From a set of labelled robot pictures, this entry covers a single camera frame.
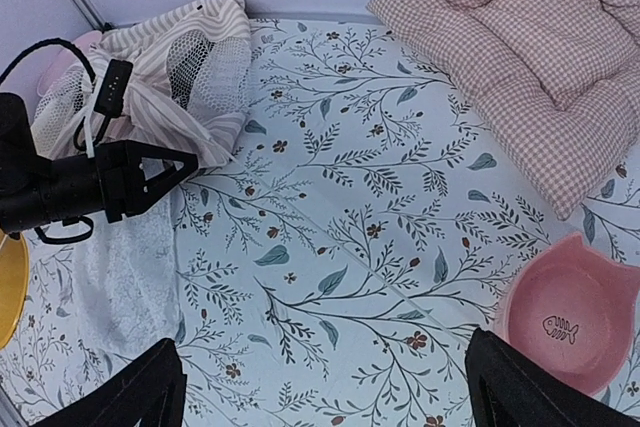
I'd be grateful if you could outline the pink bowl behind tent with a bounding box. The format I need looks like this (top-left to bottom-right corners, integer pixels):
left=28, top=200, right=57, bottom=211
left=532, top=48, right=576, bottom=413
left=36, top=30, right=102, bottom=97

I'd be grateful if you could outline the pink cat-ear pet bowl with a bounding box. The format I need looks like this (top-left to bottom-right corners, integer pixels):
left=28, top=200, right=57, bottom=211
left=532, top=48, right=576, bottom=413
left=492, top=232, right=639, bottom=395

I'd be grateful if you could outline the striped pet tent fabric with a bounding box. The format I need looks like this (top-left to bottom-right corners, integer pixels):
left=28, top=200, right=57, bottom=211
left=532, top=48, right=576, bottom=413
left=32, top=0, right=251, bottom=356

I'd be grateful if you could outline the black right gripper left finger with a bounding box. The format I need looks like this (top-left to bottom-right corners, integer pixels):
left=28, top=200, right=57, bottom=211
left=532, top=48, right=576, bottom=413
left=37, top=338, right=187, bottom=427

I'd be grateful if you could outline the yellow double bowl holder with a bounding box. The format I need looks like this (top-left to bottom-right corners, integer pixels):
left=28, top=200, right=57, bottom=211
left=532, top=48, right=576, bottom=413
left=0, top=232, right=29, bottom=349

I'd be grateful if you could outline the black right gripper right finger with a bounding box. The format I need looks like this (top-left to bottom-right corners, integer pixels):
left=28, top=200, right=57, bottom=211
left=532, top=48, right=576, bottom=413
left=465, top=328, right=639, bottom=427

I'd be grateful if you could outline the pink gingham cushion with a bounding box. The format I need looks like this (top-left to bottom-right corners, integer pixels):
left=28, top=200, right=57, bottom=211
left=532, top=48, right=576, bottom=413
left=368, top=0, right=639, bottom=220

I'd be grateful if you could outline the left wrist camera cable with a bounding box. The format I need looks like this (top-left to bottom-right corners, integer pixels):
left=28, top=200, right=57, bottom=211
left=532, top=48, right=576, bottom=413
left=0, top=37, right=135, bottom=244

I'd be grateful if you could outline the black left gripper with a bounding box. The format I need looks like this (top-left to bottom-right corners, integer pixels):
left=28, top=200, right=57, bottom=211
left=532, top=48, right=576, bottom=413
left=1, top=92, right=198, bottom=237

